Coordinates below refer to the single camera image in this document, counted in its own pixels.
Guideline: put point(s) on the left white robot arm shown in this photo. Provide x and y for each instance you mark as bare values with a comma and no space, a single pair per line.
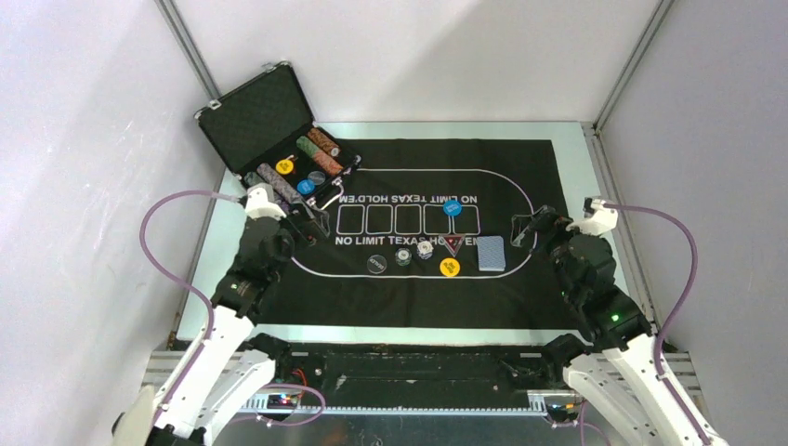
199,399

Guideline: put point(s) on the blue button in case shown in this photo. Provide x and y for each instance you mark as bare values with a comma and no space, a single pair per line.
306,187

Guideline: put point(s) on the triangular all-in marker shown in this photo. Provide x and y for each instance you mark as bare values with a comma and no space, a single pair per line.
453,243

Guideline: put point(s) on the black aluminium chip case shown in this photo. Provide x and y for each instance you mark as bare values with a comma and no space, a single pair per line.
259,122

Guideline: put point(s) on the electronics board with leds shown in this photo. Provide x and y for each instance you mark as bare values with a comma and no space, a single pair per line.
281,401

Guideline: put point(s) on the yellow button in case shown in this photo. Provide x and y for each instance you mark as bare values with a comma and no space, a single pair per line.
285,167

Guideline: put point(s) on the blue small blind button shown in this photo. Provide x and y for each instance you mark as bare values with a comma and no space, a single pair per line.
452,208

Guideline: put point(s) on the green orange chip row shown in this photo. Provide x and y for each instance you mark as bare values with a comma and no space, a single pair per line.
319,157

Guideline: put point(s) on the clear dealer button in case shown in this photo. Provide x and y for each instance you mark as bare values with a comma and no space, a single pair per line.
317,177

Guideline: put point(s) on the black metal base rail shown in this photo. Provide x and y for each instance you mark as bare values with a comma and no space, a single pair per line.
366,378

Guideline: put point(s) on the blue playing card deck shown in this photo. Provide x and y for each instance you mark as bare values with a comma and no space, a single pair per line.
491,253

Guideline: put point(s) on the red brown chip row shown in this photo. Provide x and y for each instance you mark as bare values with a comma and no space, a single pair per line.
324,142

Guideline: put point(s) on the black poker table mat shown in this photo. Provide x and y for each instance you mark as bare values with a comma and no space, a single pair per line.
395,200

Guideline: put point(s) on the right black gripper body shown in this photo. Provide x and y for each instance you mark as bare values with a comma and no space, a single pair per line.
555,226

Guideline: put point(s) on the yellow big blind button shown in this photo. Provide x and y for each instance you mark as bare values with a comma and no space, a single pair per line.
449,267

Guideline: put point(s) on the white blue chip stack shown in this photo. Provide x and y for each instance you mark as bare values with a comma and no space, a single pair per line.
425,250

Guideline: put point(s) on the black dealer button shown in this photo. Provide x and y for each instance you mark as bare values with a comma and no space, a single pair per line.
376,264

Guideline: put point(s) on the pink grey chip row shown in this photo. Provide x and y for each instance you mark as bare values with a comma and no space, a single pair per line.
279,184

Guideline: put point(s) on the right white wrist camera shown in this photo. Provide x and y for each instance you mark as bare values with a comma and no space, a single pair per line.
598,218

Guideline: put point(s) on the green blue chip stack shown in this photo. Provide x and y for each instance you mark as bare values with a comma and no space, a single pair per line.
403,257

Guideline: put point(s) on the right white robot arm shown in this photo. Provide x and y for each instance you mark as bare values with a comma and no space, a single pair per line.
616,363

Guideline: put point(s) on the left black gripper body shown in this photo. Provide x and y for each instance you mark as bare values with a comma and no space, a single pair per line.
307,229

